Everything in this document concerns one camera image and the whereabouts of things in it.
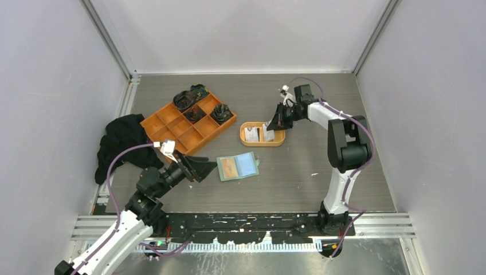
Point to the dark rolled sock top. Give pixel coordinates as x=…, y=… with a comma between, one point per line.
x=200, y=91

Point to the silver Chlitina card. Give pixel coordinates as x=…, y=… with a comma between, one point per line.
x=252, y=134

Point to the green patterned rolled sock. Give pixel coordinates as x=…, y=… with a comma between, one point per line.
x=221, y=113

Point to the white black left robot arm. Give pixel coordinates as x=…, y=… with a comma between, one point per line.
x=142, y=216

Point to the yellow oval tray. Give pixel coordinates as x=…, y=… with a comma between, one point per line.
x=279, y=136

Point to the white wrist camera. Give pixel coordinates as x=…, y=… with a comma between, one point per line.
x=288, y=98
x=167, y=149

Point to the green card holder wallet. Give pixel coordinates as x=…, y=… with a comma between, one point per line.
x=247, y=164

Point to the aluminium frame rail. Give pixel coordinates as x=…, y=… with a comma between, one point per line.
x=374, y=226

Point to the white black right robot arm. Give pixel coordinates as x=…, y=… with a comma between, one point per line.
x=350, y=147

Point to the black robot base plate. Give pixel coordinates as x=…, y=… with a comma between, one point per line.
x=244, y=228

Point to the dark rolled sock centre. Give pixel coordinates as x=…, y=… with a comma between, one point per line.
x=194, y=114

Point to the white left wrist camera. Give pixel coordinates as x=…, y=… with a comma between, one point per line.
x=167, y=149

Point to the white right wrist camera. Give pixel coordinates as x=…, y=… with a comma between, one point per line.
x=288, y=98

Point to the dark rolled sock left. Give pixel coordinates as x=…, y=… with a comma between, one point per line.
x=184, y=100

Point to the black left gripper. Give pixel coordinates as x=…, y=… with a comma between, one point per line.
x=198, y=167

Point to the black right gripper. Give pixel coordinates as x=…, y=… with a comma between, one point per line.
x=279, y=121

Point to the white printed card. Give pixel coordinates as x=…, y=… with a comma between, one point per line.
x=268, y=134

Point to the orange wooden divider box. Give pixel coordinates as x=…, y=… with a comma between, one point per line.
x=169, y=123

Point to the black cloth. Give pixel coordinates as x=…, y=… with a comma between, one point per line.
x=121, y=134

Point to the dark rolled sock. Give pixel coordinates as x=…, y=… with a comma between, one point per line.
x=200, y=91
x=194, y=114
x=184, y=100

